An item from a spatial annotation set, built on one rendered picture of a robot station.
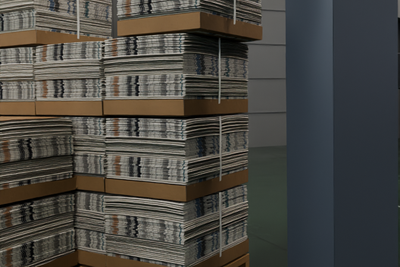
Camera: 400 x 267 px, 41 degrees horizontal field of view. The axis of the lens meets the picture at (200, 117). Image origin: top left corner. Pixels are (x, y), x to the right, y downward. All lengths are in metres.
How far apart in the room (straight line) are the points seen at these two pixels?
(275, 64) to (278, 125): 0.82
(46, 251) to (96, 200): 0.20
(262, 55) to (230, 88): 5.51
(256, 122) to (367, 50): 5.78
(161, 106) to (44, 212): 0.47
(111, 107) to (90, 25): 0.50
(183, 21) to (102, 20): 0.65
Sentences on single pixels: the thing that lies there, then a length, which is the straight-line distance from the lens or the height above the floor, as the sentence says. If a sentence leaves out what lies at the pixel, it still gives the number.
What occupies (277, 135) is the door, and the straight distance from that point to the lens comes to 7.27.
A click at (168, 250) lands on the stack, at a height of 0.23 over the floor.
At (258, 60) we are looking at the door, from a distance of 7.12.
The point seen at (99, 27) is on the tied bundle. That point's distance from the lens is 2.04.
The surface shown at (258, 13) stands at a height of 0.92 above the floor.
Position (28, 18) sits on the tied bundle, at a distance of 1.86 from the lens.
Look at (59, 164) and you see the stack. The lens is 1.66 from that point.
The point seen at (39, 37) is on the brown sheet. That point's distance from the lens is 1.83.
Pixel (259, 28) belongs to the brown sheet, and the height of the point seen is 0.87.
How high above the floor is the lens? 0.65
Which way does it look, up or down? 2 degrees down
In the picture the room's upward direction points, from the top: 1 degrees counter-clockwise
